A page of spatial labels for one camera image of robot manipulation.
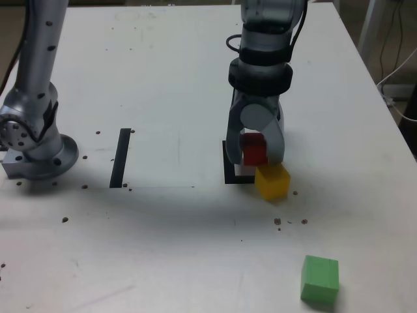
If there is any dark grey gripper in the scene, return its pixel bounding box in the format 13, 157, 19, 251
226, 92, 287, 167

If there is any red cube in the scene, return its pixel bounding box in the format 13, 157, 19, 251
240, 132, 270, 166

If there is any yellow cube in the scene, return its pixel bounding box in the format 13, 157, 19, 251
254, 164, 291, 201

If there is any green cube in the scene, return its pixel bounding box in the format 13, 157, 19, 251
300, 255, 340, 306

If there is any black tape square outline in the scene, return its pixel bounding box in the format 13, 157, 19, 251
222, 140, 257, 185

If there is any black tape strip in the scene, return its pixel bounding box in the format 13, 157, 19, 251
109, 128, 132, 189

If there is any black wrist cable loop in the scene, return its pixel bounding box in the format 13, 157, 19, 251
225, 33, 244, 52

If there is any thin black hanging cable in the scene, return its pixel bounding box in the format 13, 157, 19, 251
377, 3, 397, 84
393, 0, 405, 71

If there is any white cable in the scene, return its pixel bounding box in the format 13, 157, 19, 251
377, 48, 417, 123

